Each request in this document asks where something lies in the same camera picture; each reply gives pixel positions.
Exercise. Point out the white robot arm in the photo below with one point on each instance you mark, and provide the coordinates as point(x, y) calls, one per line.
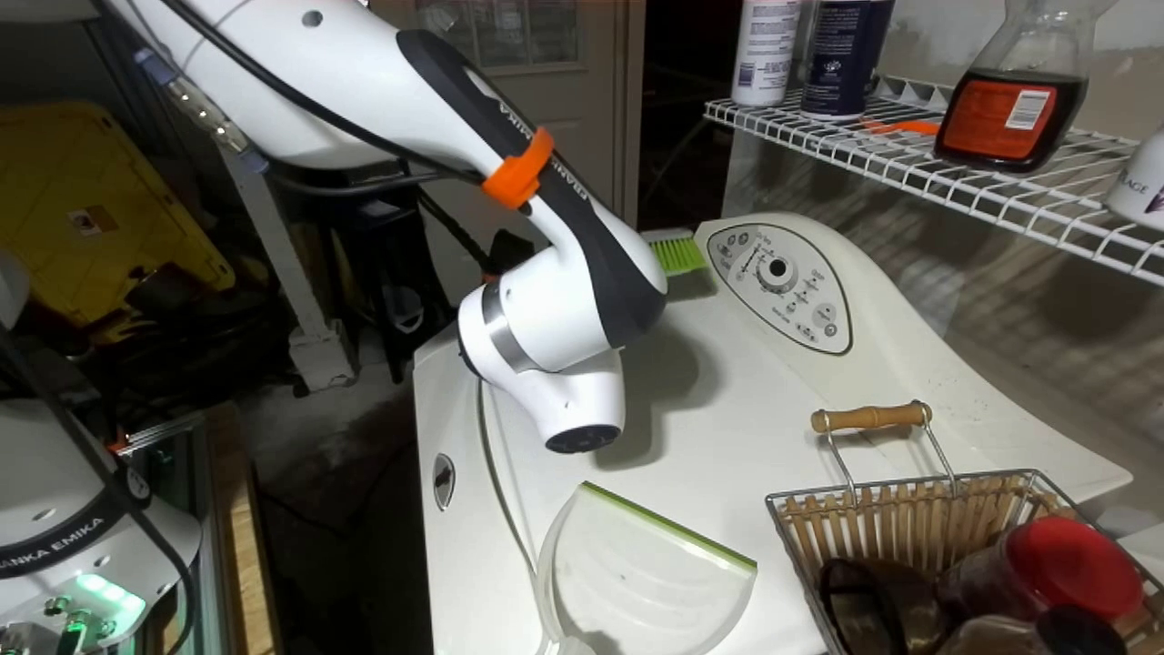
point(559, 313)

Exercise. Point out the clear dustpan with green edge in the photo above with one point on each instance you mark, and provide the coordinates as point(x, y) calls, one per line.
point(641, 570)

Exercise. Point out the white door with window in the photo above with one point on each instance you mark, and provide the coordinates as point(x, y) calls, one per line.
point(593, 73)

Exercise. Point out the grey metal stand leg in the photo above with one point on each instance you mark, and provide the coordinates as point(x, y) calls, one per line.
point(319, 352)

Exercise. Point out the white plastic bottle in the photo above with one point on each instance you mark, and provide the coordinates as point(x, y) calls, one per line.
point(766, 57)

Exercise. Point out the dark blue bottle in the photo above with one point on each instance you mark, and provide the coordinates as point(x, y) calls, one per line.
point(846, 57)

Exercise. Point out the orange flat item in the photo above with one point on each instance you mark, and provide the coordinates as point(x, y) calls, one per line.
point(907, 125)

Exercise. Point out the black sunglasses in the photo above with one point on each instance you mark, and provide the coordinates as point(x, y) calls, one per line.
point(865, 604)

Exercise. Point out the wooden board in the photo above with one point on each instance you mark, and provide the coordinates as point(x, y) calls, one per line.
point(251, 584)

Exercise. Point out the glass jug with orange label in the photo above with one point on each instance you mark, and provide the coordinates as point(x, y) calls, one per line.
point(1012, 114)

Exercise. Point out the yellow plastic object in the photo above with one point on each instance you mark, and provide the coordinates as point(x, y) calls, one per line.
point(83, 206)

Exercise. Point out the jar with red lid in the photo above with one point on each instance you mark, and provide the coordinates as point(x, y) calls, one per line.
point(1066, 567)

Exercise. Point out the white round container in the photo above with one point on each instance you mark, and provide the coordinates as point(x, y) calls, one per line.
point(1143, 185)

